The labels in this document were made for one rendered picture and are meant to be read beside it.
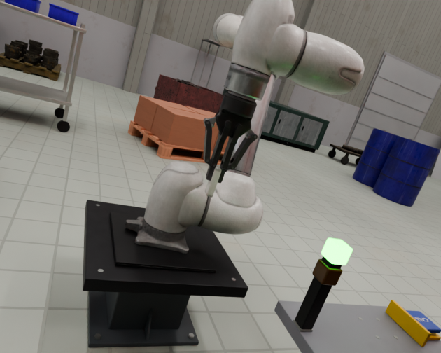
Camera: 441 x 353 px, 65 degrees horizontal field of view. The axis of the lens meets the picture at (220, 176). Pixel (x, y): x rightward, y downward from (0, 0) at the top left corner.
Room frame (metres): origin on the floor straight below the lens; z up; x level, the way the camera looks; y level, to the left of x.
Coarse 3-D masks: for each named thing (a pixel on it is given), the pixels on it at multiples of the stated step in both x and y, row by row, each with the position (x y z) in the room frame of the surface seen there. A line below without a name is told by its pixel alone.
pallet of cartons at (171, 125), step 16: (144, 96) 3.83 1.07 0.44; (144, 112) 3.67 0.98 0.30; (160, 112) 3.46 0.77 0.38; (176, 112) 3.40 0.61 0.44; (192, 112) 3.88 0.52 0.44; (208, 112) 4.34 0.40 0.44; (144, 128) 3.63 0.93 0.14; (160, 128) 3.39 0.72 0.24; (176, 128) 3.29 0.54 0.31; (192, 128) 3.40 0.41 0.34; (144, 144) 3.49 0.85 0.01; (160, 144) 3.27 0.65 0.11; (176, 144) 3.32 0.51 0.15; (192, 144) 3.44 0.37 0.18; (224, 144) 3.73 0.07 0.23; (192, 160) 3.48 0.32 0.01
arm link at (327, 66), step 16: (224, 32) 1.13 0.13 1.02; (304, 48) 0.75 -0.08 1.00; (320, 48) 0.76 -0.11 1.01; (336, 48) 0.77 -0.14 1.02; (304, 64) 0.75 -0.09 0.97; (320, 64) 0.75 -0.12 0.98; (336, 64) 0.76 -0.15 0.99; (352, 64) 0.78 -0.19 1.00; (304, 80) 0.77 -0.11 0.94; (320, 80) 0.77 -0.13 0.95; (336, 80) 0.77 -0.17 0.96; (352, 80) 0.79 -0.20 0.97
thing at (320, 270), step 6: (318, 264) 0.66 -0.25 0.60; (324, 264) 0.65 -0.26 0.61; (318, 270) 0.65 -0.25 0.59; (324, 270) 0.64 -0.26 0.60; (330, 270) 0.64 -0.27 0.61; (336, 270) 0.64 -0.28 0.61; (318, 276) 0.65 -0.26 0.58; (324, 276) 0.64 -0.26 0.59; (330, 276) 0.64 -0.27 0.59; (336, 276) 0.64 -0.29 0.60; (324, 282) 0.64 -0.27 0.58; (330, 282) 0.64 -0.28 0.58; (336, 282) 0.65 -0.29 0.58
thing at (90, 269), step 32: (96, 224) 1.07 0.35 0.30; (96, 256) 0.89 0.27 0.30; (224, 256) 1.14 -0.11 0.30; (96, 288) 0.80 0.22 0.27; (128, 288) 0.83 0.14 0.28; (160, 288) 0.87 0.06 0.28; (192, 288) 0.91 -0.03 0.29; (224, 288) 0.96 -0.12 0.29; (96, 320) 0.97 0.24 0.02; (128, 320) 0.97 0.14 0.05; (160, 320) 1.02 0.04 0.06
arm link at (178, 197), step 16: (160, 176) 1.07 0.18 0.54; (176, 176) 1.05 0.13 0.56; (192, 176) 1.07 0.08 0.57; (160, 192) 1.04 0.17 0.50; (176, 192) 1.04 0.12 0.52; (192, 192) 1.06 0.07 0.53; (160, 208) 1.04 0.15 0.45; (176, 208) 1.04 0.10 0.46; (192, 208) 1.05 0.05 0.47; (160, 224) 1.04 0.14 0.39; (176, 224) 1.05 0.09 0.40; (192, 224) 1.07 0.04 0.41
